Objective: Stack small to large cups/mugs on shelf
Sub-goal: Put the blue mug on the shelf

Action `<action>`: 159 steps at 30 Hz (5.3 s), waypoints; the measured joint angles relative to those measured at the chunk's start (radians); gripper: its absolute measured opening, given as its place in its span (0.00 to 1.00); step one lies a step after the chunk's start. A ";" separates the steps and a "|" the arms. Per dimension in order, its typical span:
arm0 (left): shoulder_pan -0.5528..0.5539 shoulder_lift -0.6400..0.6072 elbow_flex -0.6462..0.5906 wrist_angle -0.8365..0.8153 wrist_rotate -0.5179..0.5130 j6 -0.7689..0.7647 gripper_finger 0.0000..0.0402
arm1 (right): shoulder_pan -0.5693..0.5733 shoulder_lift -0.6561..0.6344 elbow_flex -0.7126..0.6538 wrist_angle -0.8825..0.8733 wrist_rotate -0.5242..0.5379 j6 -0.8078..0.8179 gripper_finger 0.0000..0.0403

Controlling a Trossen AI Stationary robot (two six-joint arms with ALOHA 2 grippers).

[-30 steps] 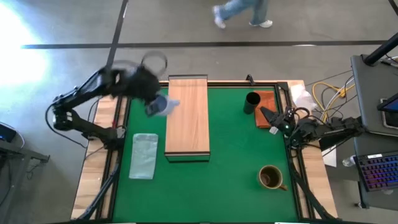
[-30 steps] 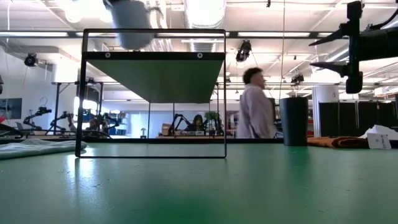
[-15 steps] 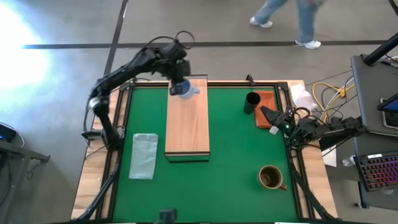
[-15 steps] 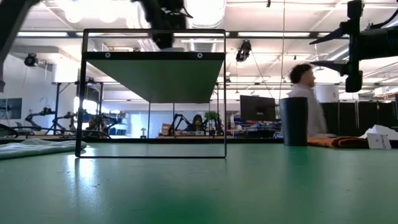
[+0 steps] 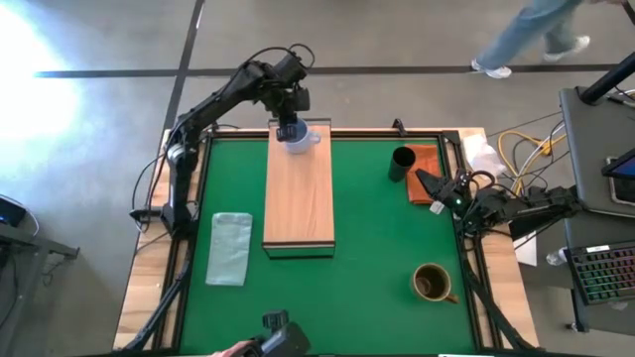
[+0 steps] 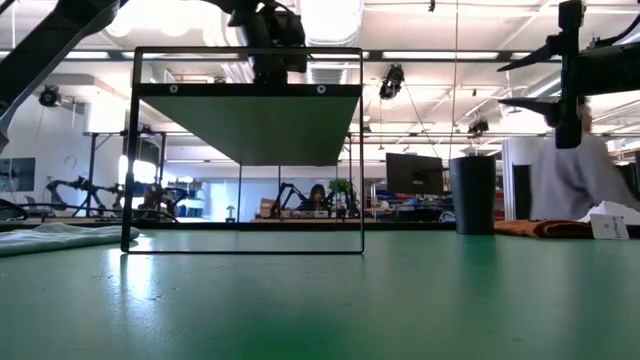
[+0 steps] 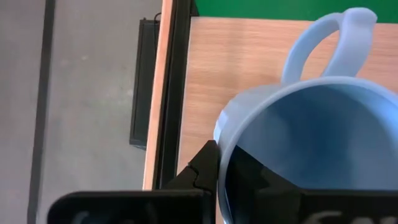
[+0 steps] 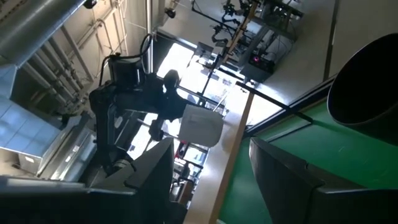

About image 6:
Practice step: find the tall black cup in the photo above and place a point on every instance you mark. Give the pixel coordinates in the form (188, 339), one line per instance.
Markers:
(472, 195)

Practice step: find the black computer monitor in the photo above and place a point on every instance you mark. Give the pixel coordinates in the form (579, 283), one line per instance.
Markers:
(414, 174)

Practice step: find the black metal frame shelf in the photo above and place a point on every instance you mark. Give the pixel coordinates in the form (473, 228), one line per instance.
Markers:
(255, 125)

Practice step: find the white paper tag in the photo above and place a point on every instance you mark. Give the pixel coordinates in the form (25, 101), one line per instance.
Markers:
(609, 227)

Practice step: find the seated person at desk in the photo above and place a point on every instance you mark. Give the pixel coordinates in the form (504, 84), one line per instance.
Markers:
(314, 200)

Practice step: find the person in grey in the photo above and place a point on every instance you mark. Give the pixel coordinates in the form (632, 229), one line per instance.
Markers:
(575, 180)

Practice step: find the dark wall picture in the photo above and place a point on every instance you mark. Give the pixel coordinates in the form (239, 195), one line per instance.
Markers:
(17, 174)

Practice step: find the brown cardboard box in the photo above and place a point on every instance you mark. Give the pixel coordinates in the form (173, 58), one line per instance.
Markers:
(266, 207)

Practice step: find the black ceiling camera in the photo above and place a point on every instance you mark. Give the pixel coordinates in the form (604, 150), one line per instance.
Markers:
(49, 96)
(478, 126)
(391, 82)

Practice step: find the orange brown folded cloth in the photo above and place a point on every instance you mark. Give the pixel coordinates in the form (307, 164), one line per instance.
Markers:
(545, 229)

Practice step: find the white folded cloth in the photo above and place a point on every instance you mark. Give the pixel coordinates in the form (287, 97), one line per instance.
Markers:
(55, 237)

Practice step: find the green potted plant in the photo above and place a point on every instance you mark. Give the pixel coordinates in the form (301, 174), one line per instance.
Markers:
(341, 186)

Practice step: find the black background robot arm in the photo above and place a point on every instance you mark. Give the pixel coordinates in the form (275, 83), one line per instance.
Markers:
(162, 196)
(82, 190)
(287, 197)

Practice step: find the black metal stand frame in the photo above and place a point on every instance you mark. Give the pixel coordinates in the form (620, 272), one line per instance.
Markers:
(91, 170)

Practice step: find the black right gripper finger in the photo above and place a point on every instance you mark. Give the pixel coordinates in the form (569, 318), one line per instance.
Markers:
(537, 57)
(540, 105)

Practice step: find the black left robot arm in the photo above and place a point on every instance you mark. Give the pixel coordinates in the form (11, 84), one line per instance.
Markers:
(45, 47)

